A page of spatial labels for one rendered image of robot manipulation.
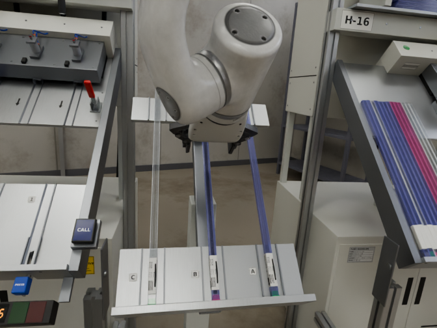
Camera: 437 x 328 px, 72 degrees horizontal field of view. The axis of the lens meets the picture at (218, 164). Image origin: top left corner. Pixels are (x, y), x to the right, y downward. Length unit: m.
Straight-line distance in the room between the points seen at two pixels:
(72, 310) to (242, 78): 0.97
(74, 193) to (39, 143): 3.06
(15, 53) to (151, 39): 0.74
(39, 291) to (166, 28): 0.96
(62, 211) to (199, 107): 0.48
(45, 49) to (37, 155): 2.86
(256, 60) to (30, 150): 3.58
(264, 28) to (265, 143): 4.39
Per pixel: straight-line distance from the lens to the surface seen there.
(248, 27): 0.38
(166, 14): 0.34
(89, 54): 1.01
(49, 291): 1.15
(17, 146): 3.84
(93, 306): 0.76
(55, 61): 1.00
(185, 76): 0.34
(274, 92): 4.72
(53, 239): 0.74
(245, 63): 0.36
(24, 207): 0.79
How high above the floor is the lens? 1.09
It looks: 14 degrees down
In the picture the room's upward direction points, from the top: 4 degrees clockwise
